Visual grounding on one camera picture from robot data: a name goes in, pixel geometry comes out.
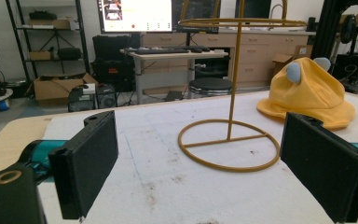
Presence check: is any white office desk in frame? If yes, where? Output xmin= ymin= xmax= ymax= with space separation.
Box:
xmin=119 ymin=48 xmax=229 ymax=105

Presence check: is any black equipment case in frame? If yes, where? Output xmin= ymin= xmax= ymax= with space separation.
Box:
xmin=91 ymin=35 xmax=142 ymax=92

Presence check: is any black metal shelf rack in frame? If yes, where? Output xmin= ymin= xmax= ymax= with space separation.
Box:
xmin=5 ymin=0 xmax=91 ymax=82

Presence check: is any black round stool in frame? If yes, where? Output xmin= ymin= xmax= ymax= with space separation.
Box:
xmin=188 ymin=77 xmax=233 ymax=98

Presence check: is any computer monitor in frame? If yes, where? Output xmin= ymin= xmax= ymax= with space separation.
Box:
xmin=96 ymin=0 xmax=174 ymax=35

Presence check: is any yellow hat with blue ears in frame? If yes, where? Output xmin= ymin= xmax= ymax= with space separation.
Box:
xmin=256 ymin=56 xmax=356 ymax=131

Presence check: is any gold wire hat stand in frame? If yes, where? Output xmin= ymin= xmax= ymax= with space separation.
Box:
xmin=177 ymin=0 xmax=309 ymax=174

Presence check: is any small cardboard box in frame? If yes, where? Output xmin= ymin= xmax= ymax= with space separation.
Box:
xmin=271 ymin=45 xmax=313 ymax=77

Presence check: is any open cardboard box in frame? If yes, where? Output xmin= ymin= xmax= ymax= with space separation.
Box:
xmin=33 ymin=72 xmax=99 ymax=106

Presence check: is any white felt table mat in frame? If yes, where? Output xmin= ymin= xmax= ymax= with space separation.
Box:
xmin=36 ymin=91 xmax=358 ymax=224

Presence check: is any wooden drawer cabinet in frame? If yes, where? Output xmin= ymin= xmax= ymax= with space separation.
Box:
xmin=141 ymin=29 xmax=316 ymax=89

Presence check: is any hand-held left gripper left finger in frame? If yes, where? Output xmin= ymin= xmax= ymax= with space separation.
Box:
xmin=48 ymin=110 xmax=119 ymax=220

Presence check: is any black keyboard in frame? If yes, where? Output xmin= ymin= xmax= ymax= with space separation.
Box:
xmin=133 ymin=46 xmax=191 ymax=56

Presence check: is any dark monitor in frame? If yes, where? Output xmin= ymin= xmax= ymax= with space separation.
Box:
xmin=172 ymin=0 xmax=221 ymax=35

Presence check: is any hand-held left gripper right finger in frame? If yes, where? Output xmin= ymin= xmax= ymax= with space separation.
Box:
xmin=279 ymin=112 xmax=358 ymax=224

